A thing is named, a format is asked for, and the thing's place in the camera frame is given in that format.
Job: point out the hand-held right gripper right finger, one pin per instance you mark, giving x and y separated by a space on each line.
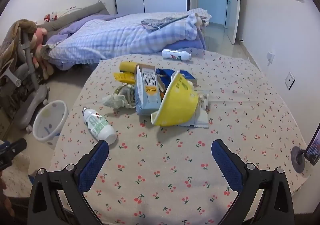
226 162

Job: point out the white door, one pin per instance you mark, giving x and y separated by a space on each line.
235 19

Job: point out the brown fleece blanket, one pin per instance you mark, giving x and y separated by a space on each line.
12 39

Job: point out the mounted phone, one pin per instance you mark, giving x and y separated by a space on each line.
313 150

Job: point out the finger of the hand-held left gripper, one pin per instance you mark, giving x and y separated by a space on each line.
4 162
17 147

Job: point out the crumpled white tissue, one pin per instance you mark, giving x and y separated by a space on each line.
113 102

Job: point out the white green label bottle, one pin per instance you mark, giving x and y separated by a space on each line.
100 127

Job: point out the grey suction mount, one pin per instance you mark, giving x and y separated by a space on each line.
297 158

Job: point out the folded checked cloth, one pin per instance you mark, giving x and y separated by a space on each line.
155 23

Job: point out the cream fringed cloth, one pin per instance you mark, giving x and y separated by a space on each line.
18 177

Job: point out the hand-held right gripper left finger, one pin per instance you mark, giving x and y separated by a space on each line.
95 162

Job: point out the small red plush toys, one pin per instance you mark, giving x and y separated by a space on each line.
50 17

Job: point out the white red label bottle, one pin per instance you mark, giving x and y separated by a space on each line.
175 54

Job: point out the beige plush toy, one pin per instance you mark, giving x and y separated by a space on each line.
45 62

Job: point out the grey swivel chair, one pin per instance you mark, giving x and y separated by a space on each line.
32 105

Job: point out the pink plush toy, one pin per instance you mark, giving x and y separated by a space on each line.
39 36

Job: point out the yellow packet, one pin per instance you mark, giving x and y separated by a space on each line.
123 77

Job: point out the white wall switch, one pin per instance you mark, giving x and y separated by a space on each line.
290 81

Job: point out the white dotted trash bin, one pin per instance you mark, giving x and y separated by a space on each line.
50 125

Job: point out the cherry print sheet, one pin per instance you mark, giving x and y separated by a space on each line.
175 165

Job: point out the white blue milk carton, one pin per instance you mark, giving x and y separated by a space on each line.
147 95

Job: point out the yellow paper bowl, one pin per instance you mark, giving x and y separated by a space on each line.
175 105

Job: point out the yellow box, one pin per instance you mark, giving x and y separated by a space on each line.
127 66

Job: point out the blue checked quilt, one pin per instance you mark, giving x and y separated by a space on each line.
112 37

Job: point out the crumpled printed wrapper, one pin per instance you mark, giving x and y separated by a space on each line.
126 92

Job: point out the purple bedsheet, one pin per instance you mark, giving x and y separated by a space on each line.
70 28

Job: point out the grey bolster cushion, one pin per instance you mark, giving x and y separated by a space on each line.
75 16

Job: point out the white plastic packet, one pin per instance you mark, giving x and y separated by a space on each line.
202 115

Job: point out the blue paper carton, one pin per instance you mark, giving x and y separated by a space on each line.
165 74

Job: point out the white wall socket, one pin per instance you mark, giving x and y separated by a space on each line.
270 57

